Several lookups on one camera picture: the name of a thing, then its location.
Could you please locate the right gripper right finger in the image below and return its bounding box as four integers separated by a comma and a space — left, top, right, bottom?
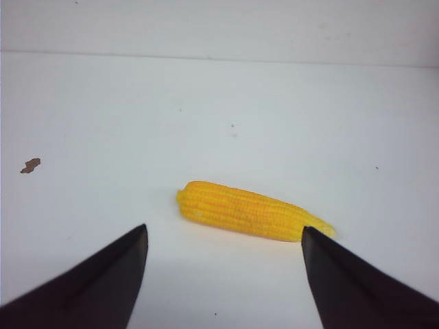
301, 226, 438, 328

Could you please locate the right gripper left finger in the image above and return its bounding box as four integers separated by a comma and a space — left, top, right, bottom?
1, 224, 148, 328

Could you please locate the small brown crumb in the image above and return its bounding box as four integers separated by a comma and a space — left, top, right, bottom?
20, 158, 41, 174

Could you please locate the yellow corn cob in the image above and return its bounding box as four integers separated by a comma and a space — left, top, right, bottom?
176, 181, 336, 242

